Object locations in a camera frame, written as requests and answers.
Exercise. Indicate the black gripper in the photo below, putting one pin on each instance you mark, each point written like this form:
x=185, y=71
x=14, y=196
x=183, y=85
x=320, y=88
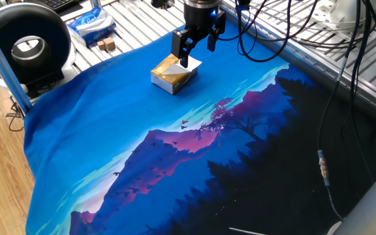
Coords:
x=201, y=19

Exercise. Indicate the white napkin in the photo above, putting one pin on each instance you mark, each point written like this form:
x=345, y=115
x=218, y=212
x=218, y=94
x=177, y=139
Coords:
x=175, y=69

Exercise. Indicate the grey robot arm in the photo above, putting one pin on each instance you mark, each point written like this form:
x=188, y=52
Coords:
x=370, y=212

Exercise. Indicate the silver wrist flange adapter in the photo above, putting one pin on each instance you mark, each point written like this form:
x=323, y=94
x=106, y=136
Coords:
x=202, y=3

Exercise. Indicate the gold tissue pack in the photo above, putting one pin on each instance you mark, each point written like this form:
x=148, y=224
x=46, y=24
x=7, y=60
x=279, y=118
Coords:
x=168, y=83

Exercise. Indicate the black round knob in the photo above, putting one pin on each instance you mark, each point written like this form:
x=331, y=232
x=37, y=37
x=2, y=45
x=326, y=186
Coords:
x=162, y=3

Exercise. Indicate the large wooden cube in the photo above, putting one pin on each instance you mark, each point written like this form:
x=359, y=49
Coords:
x=109, y=43

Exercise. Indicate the small wooden cube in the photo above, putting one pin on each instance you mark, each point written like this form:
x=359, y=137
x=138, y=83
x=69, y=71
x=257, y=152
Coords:
x=100, y=45

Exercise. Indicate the blue tissue pack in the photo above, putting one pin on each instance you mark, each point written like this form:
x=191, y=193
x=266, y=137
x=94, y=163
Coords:
x=93, y=24

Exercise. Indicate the blue mountain print cloth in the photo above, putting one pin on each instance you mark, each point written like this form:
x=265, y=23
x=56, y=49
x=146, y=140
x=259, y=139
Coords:
x=109, y=114

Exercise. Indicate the black keyboard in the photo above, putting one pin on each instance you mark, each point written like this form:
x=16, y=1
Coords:
x=55, y=3

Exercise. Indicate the white dome fixture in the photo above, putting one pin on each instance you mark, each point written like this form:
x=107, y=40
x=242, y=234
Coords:
x=351, y=11

